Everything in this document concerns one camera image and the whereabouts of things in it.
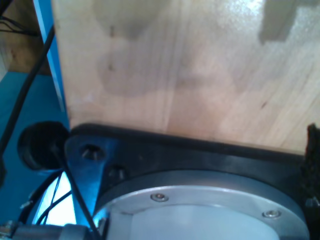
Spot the blue metal frame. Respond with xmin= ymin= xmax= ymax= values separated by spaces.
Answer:
xmin=0 ymin=0 xmax=101 ymax=226

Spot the grey metal block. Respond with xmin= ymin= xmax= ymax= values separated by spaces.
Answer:
xmin=0 ymin=219 xmax=89 ymax=240

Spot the black round knob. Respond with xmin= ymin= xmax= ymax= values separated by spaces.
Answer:
xmin=17 ymin=121 xmax=70 ymax=175

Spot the thick black cable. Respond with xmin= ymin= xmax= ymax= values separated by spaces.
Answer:
xmin=0 ymin=26 xmax=56 ymax=186

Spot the thin black cable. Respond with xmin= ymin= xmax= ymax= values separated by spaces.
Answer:
xmin=52 ymin=142 xmax=102 ymax=240

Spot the black braided sleeve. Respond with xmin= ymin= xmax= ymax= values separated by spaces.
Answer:
xmin=299 ymin=123 xmax=320 ymax=240

